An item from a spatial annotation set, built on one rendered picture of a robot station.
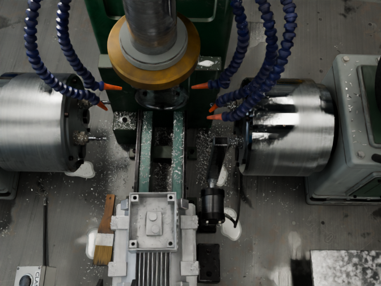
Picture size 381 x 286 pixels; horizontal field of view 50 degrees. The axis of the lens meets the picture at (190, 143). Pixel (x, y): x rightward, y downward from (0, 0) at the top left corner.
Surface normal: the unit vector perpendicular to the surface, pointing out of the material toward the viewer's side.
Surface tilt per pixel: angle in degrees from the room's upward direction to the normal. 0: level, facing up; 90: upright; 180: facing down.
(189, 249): 0
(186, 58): 0
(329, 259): 0
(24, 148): 55
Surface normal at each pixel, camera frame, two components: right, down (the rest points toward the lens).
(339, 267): 0.03, -0.37
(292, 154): 0.00, 0.54
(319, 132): 0.02, 0.11
